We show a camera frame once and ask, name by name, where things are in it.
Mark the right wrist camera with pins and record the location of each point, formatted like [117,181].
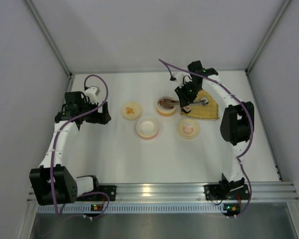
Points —
[178,77]

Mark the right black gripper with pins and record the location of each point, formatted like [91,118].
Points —
[183,94]

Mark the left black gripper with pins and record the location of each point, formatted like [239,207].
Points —
[99,115]

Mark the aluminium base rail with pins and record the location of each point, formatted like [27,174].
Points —
[194,192]

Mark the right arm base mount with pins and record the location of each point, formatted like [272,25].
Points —
[214,191]

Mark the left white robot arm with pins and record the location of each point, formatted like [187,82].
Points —
[52,182]

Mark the lid with orange knob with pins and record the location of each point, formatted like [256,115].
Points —
[131,111]

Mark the metal tongs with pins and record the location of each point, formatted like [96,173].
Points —
[177,102]

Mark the red toy sausage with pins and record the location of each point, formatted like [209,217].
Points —
[166,104]

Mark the orange bowl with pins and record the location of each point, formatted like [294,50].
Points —
[165,112]

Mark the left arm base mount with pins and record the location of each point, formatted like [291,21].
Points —
[107,191]

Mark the bamboo sushi mat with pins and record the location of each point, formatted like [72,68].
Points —
[200,112]

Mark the sushi roll dark centre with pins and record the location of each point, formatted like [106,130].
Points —
[204,101]

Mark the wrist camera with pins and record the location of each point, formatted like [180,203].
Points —
[92,94]
[178,77]

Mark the sushi roll orange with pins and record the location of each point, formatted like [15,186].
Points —
[186,109]

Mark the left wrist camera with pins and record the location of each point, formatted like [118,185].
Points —
[92,94]

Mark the aluminium frame post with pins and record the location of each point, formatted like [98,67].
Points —
[269,33]
[46,35]

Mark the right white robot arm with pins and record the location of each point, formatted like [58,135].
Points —
[237,125]

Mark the pink bowl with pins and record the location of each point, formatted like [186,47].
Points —
[147,128]

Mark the slotted cable duct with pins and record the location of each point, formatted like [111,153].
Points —
[147,208]

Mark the lid with pink knob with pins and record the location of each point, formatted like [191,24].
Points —
[188,129]

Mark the right aluminium frame post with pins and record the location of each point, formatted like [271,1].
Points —
[269,33]

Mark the left aluminium frame post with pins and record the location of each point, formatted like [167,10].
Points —
[46,35]

